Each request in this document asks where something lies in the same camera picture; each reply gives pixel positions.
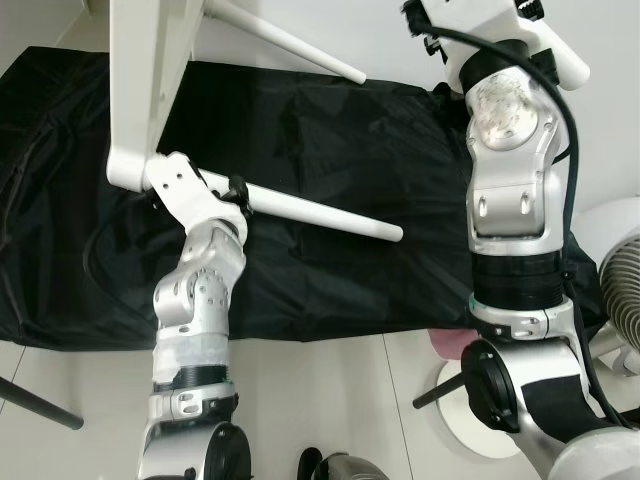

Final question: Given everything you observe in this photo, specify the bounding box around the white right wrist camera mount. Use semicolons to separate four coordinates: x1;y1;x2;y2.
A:
412;0;548;63

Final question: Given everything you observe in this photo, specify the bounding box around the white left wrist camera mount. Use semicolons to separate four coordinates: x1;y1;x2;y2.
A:
144;151;252;238

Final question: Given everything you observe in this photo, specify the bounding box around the pink object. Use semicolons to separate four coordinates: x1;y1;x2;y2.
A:
424;329;473;358

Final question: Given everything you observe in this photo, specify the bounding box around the black cloth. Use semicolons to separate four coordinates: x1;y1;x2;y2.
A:
0;44;613;353

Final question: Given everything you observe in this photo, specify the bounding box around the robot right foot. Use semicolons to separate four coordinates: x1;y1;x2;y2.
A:
298;447;378;480

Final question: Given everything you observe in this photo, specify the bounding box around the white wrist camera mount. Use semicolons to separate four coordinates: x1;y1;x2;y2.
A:
412;0;548;63
144;151;252;238

